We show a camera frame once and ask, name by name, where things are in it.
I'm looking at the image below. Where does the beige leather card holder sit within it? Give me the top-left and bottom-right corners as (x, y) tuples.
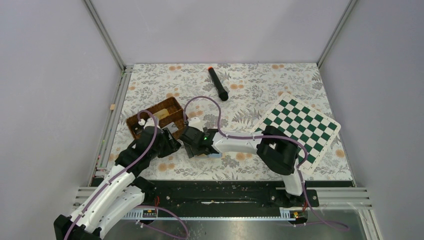
(197, 153), (222, 159)

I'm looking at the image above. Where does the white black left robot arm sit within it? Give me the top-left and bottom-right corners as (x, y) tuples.
(53, 126), (182, 240)

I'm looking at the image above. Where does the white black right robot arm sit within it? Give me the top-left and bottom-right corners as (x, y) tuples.
(179, 125), (307, 206)

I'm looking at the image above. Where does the silver card in basket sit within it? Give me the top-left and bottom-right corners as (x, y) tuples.
(164, 122), (179, 134)

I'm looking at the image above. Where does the black card in basket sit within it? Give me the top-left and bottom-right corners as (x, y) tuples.
(131, 122), (144, 135)

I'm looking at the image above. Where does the gold card in basket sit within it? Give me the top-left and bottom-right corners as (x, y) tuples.
(154, 108), (170, 120)

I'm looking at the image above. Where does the brown woven divided basket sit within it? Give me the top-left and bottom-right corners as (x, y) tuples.
(126, 97), (186, 140)

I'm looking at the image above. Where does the black microphone orange tip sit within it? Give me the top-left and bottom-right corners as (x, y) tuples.
(207, 66), (229, 102)

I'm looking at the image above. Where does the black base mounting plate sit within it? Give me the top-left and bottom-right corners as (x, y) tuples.
(123, 179), (320, 219)

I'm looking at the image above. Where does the green white chessboard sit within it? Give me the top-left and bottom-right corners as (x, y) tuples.
(250, 93), (341, 174)

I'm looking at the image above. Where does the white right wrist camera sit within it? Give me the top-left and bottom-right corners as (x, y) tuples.
(188, 116), (204, 132)

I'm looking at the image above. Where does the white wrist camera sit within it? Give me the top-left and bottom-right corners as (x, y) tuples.
(188, 116), (204, 132)
(138, 117), (158, 129)

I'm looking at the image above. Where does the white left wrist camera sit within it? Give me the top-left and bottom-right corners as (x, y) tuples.
(138, 117), (158, 129)

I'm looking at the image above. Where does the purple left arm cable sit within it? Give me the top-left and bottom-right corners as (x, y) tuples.
(62, 110), (190, 240)

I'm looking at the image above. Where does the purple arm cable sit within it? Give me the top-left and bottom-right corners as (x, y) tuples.
(62, 110), (190, 240)
(183, 96), (350, 233)

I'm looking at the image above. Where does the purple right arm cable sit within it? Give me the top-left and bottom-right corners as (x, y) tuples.
(183, 96), (350, 233)

